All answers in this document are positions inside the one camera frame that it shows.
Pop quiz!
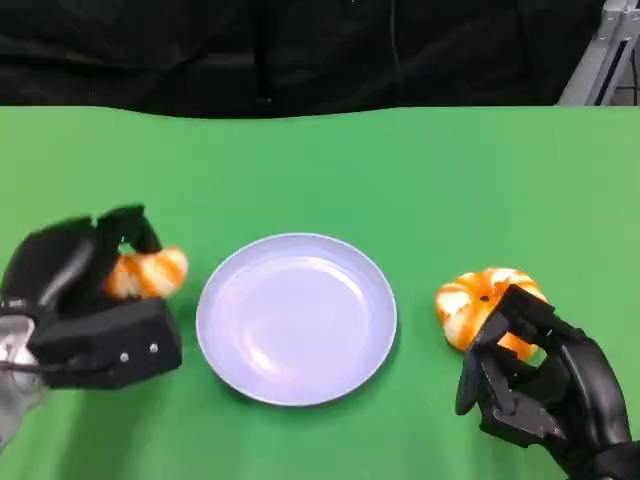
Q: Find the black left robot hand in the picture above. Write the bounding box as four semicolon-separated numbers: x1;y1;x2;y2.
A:
0;203;165;344

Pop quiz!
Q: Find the black curtain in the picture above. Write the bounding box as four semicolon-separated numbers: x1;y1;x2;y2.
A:
0;0;607;120

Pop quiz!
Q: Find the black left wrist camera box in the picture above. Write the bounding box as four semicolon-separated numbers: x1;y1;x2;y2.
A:
27;297;184;391

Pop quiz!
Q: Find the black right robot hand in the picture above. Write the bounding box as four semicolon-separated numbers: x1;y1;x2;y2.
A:
454;283;635;467

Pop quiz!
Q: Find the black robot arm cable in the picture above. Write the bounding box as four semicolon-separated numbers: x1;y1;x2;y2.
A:
0;363;54;375

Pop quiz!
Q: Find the orange white toy bread roll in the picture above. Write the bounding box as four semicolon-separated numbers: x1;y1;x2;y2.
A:
434;267;549;361
104;245;190;301

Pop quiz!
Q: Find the green table cloth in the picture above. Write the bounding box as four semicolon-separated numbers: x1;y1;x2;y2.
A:
0;104;640;480

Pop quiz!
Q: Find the lilac plate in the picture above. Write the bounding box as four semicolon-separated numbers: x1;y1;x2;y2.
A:
194;232;400;407

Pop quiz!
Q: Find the aluminium frame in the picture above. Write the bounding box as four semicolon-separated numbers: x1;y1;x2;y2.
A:
557;0;640;107

